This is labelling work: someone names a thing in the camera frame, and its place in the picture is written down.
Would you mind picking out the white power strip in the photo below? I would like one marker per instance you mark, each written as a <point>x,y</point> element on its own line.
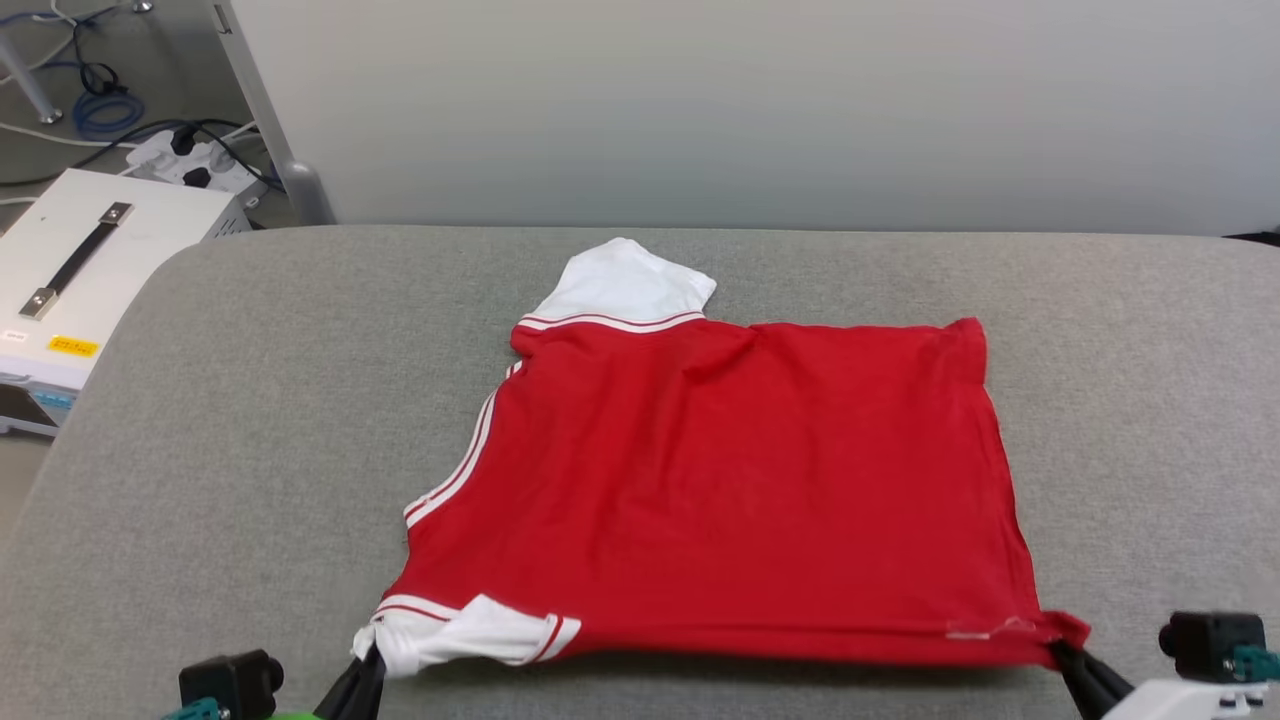
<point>215,160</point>

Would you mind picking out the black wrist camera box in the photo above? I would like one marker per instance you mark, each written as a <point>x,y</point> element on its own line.
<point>1210,645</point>
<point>228,685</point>

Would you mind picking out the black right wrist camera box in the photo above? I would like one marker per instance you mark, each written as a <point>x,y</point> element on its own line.
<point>1210,645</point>

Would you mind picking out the teal camera connector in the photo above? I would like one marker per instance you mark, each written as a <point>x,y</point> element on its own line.
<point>1256,663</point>
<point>192,711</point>

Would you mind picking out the teal right camera connector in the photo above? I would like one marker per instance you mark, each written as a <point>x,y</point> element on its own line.
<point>1256,663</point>

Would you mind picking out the grey metal furniture leg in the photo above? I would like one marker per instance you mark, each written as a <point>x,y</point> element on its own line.
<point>28,85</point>

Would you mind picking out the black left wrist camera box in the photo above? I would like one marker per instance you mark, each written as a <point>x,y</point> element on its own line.
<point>228,685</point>

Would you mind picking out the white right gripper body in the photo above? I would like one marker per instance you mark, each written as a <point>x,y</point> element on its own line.
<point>1180,702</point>

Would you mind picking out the teal left camera connector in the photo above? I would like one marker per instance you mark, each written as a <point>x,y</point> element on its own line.
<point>192,711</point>

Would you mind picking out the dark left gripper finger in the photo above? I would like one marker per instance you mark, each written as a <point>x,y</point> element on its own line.
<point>338,695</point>
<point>372,685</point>

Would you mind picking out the black floor stand base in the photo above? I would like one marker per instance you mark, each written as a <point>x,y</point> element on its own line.
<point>1258,238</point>

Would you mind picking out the yellow warning label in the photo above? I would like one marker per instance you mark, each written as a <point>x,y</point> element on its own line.
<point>73,346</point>

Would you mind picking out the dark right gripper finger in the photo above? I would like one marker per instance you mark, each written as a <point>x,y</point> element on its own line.
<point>1085,678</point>

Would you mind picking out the white equipment case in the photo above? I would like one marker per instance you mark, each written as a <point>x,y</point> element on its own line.
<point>150,225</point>

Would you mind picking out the grey metal partition post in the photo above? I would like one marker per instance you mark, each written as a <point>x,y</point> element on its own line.
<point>290,170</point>

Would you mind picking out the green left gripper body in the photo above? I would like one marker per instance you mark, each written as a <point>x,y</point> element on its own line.
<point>292,715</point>

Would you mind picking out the red shirt with white sleeves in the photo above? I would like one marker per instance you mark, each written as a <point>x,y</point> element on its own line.
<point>740,480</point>

